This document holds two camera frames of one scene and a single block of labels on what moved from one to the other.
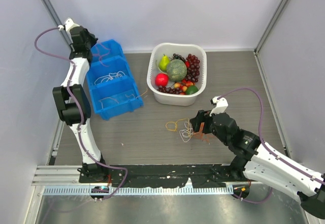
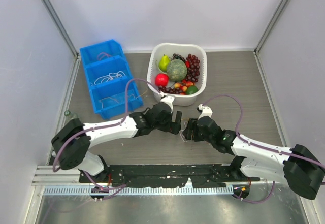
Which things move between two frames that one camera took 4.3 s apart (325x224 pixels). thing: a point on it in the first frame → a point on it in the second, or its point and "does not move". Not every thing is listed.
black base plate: (166, 176) does not move
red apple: (162, 80) does not move
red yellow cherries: (183, 86) does not move
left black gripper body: (91, 41) → (164, 125)
